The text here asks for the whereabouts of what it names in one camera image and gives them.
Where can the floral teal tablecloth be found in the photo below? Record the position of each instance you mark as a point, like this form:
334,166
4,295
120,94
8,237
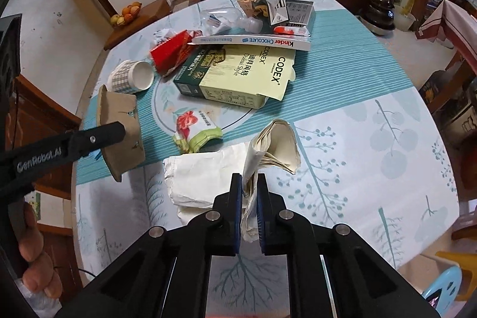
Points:
372,156

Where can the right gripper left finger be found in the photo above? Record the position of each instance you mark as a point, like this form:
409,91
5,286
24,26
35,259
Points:
229,206

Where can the white Kinder chocolate box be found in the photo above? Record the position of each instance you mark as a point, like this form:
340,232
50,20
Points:
276,41

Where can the fruit bowl with oranges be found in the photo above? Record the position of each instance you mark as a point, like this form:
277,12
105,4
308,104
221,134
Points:
126,16

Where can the plaid paper cup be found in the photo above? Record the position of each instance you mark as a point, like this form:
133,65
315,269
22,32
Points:
131,77

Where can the light blue plastic stool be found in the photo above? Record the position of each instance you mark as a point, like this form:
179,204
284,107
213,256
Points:
443,291

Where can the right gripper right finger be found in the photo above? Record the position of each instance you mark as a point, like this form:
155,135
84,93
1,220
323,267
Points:
272,218

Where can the small black white box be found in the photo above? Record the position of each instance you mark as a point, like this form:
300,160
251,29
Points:
277,12

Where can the white tissue paper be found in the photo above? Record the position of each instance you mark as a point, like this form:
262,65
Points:
194,180

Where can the red snack wrapper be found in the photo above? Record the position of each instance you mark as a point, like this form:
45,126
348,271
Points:
170,49

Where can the red white small wrapper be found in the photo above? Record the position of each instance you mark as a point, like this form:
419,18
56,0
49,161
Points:
291,30

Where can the grey teal carton box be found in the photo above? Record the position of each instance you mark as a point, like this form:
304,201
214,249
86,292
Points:
301,13

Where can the wooden cupboard door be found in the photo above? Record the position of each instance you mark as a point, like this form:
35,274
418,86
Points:
30,121

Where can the brown cardboard egg tray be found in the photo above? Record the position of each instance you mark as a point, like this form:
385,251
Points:
117,115

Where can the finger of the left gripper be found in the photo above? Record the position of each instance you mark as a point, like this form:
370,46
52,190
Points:
23,166

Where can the crushed clear plastic bottle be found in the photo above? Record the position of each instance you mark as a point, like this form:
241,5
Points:
220,20

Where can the person's left hand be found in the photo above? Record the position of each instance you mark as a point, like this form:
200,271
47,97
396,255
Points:
40,275

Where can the green yellow Codex box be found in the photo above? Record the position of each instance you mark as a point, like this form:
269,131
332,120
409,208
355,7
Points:
239,75

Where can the black electric cooker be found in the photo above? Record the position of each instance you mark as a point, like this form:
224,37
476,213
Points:
378,17

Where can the red green snack packet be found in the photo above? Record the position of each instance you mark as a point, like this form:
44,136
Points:
194,129

